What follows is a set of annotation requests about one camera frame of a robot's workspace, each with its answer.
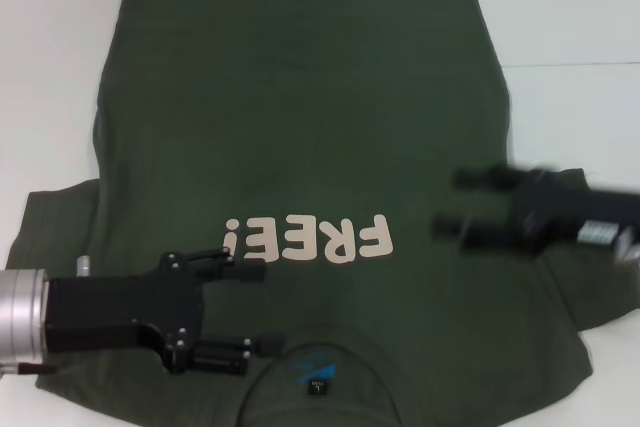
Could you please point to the dark green FREE t-shirt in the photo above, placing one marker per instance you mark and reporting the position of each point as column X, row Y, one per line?
column 300, row 97

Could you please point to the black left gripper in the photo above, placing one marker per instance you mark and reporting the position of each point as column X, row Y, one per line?
column 125, row 309

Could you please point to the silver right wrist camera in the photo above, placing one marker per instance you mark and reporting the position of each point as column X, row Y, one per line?
column 597, row 233

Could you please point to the small silver cylinder stub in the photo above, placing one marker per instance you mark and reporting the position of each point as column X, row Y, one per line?
column 84, row 267

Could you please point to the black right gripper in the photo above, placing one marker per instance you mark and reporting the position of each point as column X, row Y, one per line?
column 545, row 207

